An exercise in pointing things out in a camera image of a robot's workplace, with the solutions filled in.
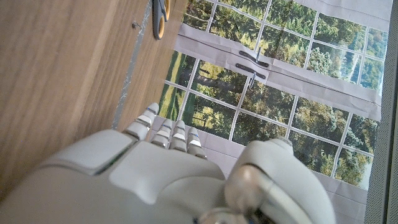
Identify scissors with orange grey handles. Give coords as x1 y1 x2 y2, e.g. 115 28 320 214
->
151 0 171 40

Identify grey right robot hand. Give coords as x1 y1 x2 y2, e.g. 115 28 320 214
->
0 102 337 224

